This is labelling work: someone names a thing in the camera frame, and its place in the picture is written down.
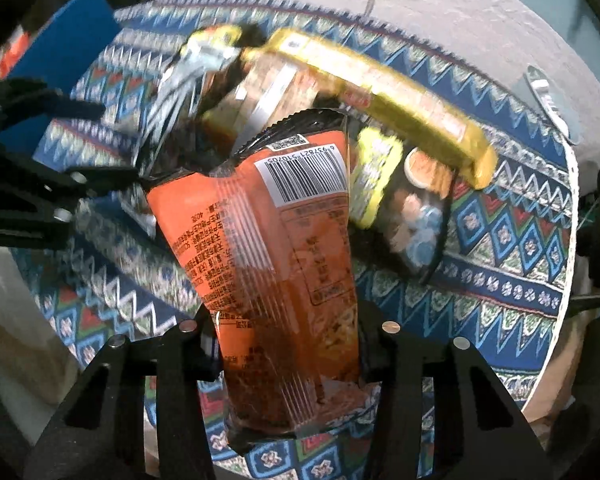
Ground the orange snack packet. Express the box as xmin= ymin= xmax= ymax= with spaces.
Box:
xmin=145 ymin=107 xmax=376 ymax=453

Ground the silver snack packet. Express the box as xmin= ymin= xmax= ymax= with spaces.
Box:
xmin=135 ymin=55 xmax=221 ymax=181

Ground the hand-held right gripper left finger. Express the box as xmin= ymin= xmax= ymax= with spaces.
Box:
xmin=22 ymin=310 xmax=226 ymax=480

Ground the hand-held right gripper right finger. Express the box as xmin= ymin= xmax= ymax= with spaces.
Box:
xmin=357 ymin=300 xmax=556 ymax=480

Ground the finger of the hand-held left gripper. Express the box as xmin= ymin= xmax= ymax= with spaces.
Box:
xmin=0 ymin=78 xmax=105 ymax=136
xmin=0 ymin=150 xmax=142 ymax=249

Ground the blue cardboard box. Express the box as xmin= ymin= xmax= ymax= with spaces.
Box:
xmin=0 ymin=0 xmax=121 ymax=156

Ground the black cartoon snack packet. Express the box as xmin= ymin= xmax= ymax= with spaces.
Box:
xmin=347 ymin=122 xmax=458 ymax=286

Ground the blue patterned tablecloth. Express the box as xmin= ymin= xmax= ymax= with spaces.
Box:
xmin=10 ymin=0 xmax=578 ymax=480

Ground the grey trash bin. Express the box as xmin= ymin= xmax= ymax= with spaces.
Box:
xmin=522 ymin=62 xmax=600 ymax=161

